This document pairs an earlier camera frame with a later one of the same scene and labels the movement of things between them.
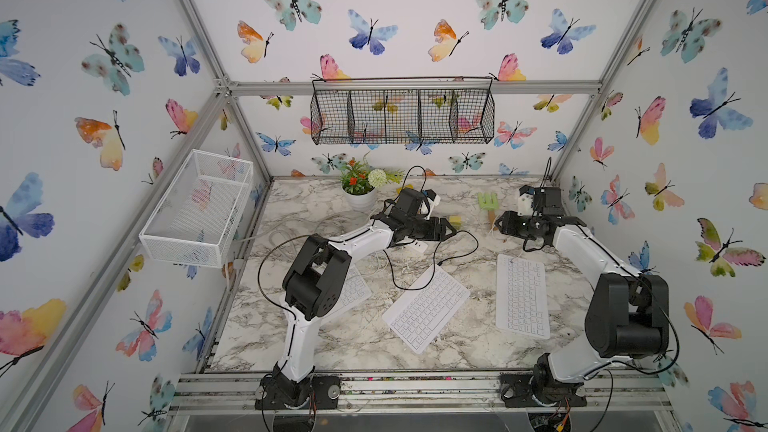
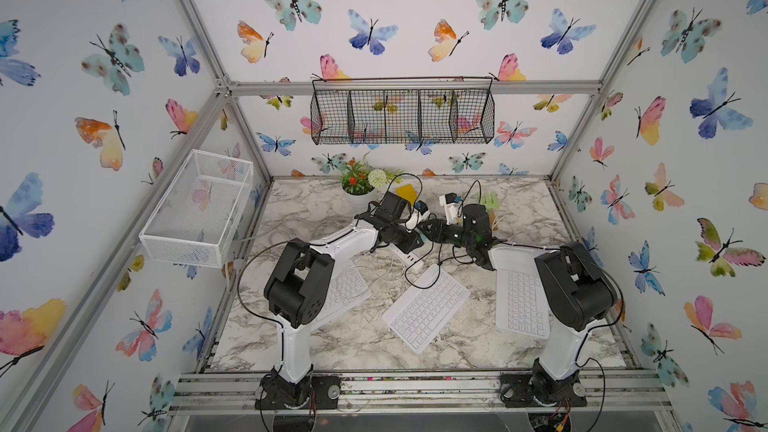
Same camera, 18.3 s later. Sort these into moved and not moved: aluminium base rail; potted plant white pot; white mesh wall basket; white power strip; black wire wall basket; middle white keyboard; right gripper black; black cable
Moved: black cable; right gripper black; white power strip
Not moved: black wire wall basket; aluminium base rail; potted plant white pot; middle white keyboard; white mesh wall basket
